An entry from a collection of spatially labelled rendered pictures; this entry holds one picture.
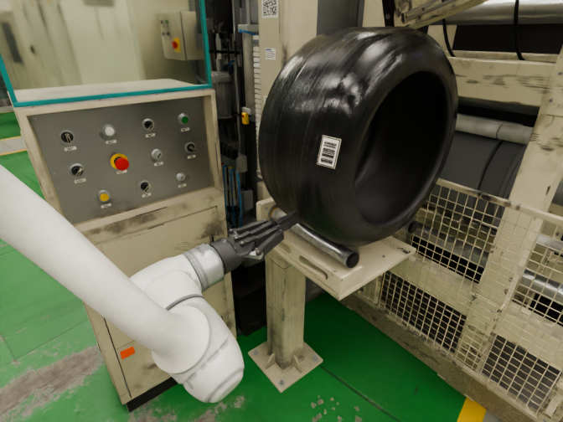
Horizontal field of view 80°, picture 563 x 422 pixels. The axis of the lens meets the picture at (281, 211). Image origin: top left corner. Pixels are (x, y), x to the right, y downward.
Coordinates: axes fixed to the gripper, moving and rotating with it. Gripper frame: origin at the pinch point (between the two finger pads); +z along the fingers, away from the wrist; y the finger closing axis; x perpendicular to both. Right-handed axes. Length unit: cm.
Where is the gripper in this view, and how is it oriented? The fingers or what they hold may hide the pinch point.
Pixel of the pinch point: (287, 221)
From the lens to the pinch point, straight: 82.8
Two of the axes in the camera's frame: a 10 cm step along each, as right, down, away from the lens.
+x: 1.0, 8.4, 5.3
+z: 7.8, -4.0, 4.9
